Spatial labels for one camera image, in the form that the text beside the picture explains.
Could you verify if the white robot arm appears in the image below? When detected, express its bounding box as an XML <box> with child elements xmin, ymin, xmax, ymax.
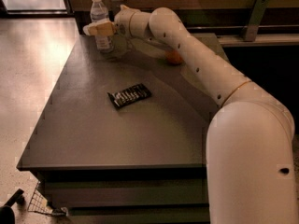
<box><xmin>83</xmin><ymin>6</ymin><xmax>299</xmax><ymax>224</ymax></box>

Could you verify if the clear plastic water bottle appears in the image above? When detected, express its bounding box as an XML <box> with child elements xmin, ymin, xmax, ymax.
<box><xmin>90</xmin><ymin>0</ymin><xmax>114</xmax><ymax>53</ymax></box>

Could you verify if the wire mesh basket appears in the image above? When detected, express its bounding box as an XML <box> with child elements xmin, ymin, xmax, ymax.
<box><xmin>27</xmin><ymin>182</ymin><xmax>66</xmax><ymax>217</ymax></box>

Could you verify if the dark grey table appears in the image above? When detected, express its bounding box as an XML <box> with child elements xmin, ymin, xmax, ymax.
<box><xmin>18</xmin><ymin>36</ymin><xmax>217</xmax><ymax>224</ymax></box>

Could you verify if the right metal bracket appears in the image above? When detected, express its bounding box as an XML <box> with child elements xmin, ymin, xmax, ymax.
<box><xmin>241</xmin><ymin>0</ymin><xmax>270</xmax><ymax>42</ymax></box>

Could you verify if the wooden wall shelf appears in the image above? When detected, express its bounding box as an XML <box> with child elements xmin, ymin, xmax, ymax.
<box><xmin>218</xmin><ymin>34</ymin><xmax>299</xmax><ymax>48</ymax></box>

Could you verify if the black snack wrapper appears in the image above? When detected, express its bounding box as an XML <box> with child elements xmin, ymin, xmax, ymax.
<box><xmin>107</xmin><ymin>83</ymin><xmax>151</xmax><ymax>109</ymax></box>

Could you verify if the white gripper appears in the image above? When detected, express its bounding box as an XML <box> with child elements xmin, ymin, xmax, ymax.
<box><xmin>83</xmin><ymin>5</ymin><xmax>139</xmax><ymax>38</ymax></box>

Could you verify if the red apple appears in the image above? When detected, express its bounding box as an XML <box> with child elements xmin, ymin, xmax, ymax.
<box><xmin>165</xmin><ymin>49</ymin><xmax>183</xmax><ymax>65</ymax></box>

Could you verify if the black object floor corner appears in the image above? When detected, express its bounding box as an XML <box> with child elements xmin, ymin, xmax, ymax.
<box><xmin>0</xmin><ymin>189</ymin><xmax>24</xmax><ymax>224</ymax></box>

